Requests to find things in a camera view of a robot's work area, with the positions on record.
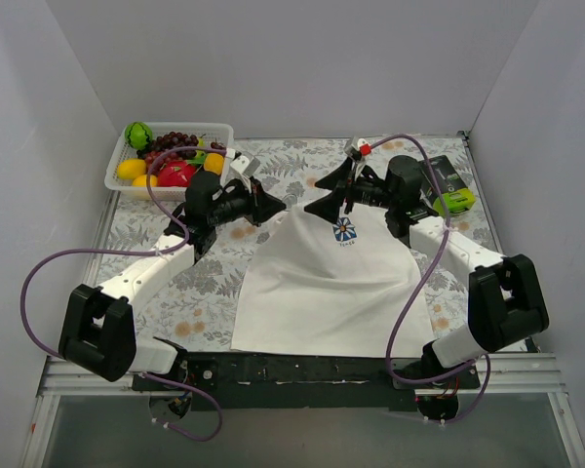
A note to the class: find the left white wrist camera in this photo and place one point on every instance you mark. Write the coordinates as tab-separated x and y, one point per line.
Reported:
241	167

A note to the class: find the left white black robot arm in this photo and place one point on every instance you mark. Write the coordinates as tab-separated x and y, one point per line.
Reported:
99	332

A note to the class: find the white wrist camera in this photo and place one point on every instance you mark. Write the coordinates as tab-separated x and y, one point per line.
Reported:
241	167
357	150

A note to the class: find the yellow toy lemon front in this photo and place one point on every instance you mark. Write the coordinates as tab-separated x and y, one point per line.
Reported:
143	181

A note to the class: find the yellow toy lemon left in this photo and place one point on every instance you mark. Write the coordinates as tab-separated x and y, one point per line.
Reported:
130	169

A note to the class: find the aluminium frame rail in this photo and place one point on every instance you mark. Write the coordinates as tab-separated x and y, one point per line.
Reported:
526	406

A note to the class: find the toy watermelon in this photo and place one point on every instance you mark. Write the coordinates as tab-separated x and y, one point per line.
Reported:
138	135

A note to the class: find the floral table mat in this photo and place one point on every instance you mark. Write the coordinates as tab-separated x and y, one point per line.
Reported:
197	308

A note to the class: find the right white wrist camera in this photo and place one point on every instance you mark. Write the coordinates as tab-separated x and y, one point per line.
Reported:
357	150

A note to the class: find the dark purple grape bunch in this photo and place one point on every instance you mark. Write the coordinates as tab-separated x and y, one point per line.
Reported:
172	140

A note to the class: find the yellow toy lemon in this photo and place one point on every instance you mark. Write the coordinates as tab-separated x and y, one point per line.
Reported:
214	163
130	169
143	181

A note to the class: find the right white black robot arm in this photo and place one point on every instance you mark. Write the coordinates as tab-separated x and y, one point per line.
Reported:
505	302

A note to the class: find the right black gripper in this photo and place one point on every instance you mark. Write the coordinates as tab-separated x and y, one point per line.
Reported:
347	190

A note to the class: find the black green product box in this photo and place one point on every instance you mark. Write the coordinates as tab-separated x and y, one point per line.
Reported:
445	185

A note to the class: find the red grape bunch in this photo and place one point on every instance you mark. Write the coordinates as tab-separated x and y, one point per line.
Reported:
151	156

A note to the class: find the white t-shirt with flower print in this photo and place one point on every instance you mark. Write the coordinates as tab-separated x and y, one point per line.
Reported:
315	288

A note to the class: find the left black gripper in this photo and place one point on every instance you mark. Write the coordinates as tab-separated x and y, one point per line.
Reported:
255	202

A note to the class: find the yellow toy lemon right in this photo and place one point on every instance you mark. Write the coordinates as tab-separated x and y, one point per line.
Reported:
214	163

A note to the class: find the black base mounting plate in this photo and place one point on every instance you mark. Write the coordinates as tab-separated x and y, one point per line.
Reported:
243	381

